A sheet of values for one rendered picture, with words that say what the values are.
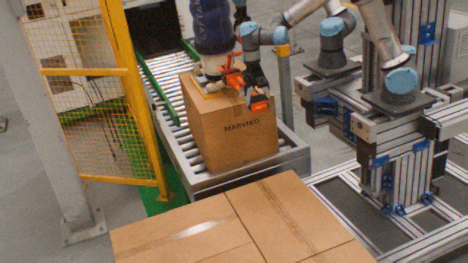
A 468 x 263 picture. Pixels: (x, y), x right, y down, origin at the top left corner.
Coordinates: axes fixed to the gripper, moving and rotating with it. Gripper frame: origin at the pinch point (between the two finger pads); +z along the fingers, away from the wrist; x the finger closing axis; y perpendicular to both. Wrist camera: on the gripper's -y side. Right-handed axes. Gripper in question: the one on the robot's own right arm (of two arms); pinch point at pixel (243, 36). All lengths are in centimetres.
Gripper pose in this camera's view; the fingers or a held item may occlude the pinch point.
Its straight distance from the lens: 282.8
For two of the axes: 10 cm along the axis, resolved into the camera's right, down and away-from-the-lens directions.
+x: 9.4, -2.6, 2.2
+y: 3.2, 4.4, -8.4
